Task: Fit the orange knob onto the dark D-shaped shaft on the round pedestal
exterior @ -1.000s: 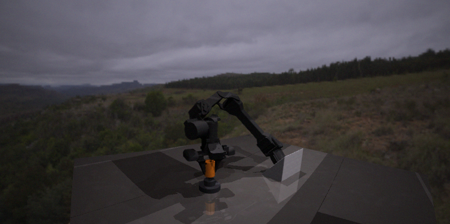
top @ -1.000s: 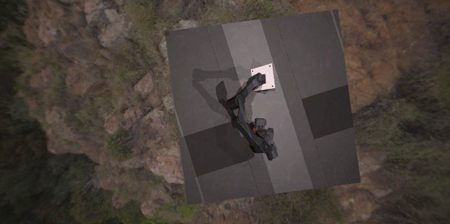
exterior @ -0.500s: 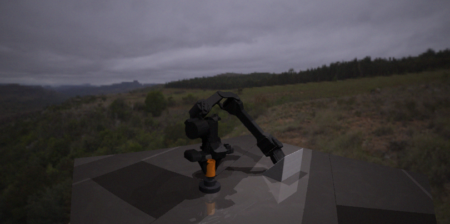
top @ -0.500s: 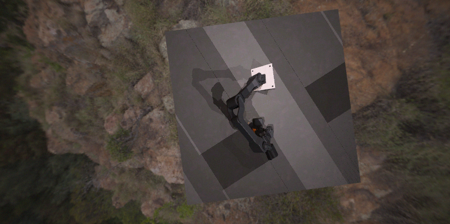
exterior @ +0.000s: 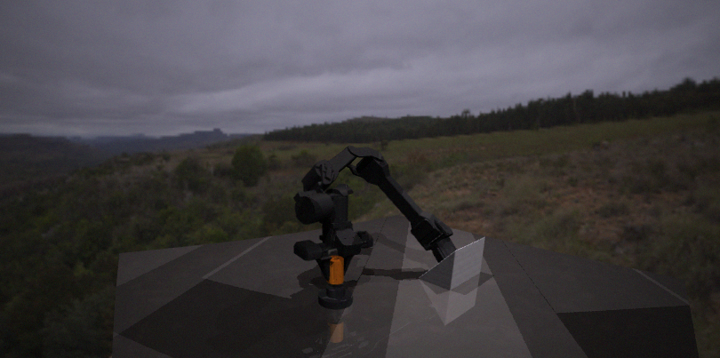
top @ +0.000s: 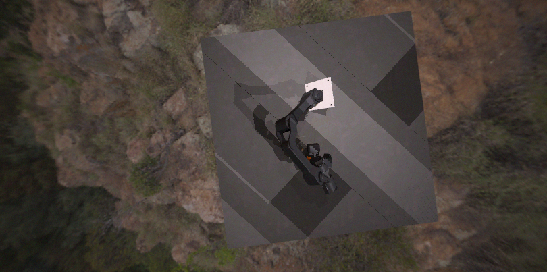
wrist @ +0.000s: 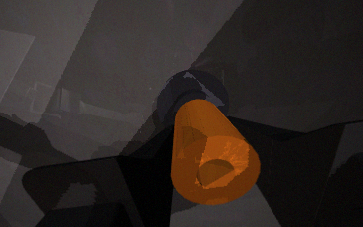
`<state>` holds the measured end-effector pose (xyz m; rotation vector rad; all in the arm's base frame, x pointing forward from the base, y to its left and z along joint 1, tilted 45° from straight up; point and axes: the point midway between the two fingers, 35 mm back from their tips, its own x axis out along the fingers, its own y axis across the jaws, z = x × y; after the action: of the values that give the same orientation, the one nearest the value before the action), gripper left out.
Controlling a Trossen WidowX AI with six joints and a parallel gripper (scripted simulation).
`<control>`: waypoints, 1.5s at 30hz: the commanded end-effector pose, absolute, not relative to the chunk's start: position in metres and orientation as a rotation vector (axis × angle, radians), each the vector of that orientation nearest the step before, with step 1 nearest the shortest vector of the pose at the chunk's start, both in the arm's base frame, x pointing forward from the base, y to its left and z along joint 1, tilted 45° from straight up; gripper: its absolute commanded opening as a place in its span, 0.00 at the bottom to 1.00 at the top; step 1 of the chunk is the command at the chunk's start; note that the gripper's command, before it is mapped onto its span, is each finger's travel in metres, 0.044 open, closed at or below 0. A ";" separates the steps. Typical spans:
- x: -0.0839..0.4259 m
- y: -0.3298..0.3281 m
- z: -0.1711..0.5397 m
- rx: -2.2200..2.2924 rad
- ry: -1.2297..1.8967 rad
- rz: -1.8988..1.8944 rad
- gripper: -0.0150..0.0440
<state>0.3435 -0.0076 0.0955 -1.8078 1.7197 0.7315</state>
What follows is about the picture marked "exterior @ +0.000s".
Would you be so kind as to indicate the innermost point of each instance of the orange knob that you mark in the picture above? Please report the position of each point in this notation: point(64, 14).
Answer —
point(336, 270)

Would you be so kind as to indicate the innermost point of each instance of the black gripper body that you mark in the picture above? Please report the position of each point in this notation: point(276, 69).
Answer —
point(308, 250)

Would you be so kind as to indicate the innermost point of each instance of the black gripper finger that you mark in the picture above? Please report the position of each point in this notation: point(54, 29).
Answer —
point(347, 261)
point(324, 265)

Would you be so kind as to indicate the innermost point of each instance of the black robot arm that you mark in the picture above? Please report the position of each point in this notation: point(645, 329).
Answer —
point(313, 204)

